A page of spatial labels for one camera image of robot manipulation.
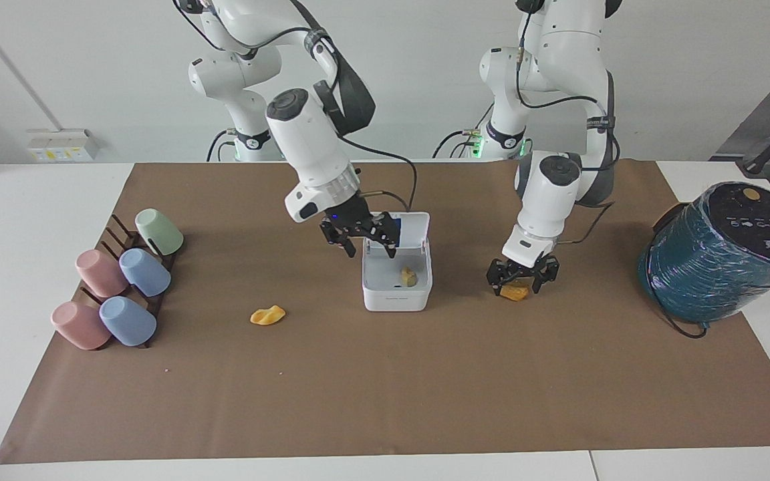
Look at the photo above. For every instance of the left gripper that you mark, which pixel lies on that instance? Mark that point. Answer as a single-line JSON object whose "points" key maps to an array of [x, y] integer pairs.
{"points": [[525, 266]]}

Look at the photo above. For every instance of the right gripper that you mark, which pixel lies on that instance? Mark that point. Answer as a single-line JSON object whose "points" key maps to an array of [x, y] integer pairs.
{"points": [[350, 215]]}

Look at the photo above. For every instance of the orange trash piece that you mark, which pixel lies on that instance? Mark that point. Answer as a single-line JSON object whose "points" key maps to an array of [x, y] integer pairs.
{"points": [[267, 314], [514, 292]]}

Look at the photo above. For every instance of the white plastic bin with lid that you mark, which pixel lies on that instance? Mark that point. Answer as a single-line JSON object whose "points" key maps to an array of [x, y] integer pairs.
{"points": [[396, 287]]}

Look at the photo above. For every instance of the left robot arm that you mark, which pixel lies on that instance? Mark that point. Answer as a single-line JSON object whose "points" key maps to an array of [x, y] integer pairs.
{"points": [[549, 200]]}

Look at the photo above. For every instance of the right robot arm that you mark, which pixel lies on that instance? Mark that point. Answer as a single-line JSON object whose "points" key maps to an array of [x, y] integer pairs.
{"points": [[305, 143]]}

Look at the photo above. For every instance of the yellow crumpled trash piece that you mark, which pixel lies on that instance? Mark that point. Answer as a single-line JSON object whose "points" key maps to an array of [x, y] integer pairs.
{"points": [[409, 276]]}

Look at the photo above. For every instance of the teal wrapped cylinder device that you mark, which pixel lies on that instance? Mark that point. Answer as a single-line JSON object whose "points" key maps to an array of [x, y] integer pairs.
{"points": [[726, 257]]}

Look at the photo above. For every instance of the green plastic cup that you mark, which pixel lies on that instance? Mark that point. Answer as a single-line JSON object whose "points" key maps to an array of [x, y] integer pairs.
{"points": [[159, 231]]}

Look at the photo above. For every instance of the blue plastic cup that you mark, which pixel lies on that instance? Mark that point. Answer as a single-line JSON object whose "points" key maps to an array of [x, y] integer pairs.
{"points": [[127, 321], [145, 272]]}

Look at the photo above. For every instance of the dark brown cup rack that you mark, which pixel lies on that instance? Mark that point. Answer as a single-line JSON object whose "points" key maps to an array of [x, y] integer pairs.
{"points": [[121, 240]]}

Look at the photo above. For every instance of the pink plastic cup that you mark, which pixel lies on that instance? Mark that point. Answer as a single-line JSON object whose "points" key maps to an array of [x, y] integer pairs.
{"points": [[101, 272], [80, 325]]}

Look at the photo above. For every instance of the black stand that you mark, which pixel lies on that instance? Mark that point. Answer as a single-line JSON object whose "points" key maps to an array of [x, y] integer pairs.
{"points": [[769, 148]]}

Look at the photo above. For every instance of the white wall socket box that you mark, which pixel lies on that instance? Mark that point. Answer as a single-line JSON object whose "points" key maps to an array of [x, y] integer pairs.
{"points": [[63, 145]]}

